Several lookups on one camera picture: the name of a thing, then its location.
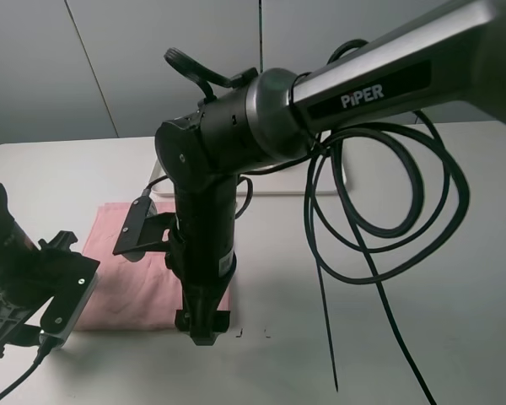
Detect pink towel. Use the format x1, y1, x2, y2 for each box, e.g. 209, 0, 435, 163
71, 201, 233, 332

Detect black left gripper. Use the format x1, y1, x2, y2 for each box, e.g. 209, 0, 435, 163
0, 231, 100, 359

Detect right black camera cable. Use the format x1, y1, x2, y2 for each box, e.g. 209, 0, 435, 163
143, 37, 471, 405

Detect white rectangular plastic tray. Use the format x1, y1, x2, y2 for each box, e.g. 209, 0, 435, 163
149, 121, 352, 199

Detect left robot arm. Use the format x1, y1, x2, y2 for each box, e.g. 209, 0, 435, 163
0, 184, 99, 359

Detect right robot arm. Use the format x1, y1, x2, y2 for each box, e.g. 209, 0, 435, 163
155, 1, 506, 345

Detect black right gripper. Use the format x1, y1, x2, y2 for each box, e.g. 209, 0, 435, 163
165, 219, 237, 346

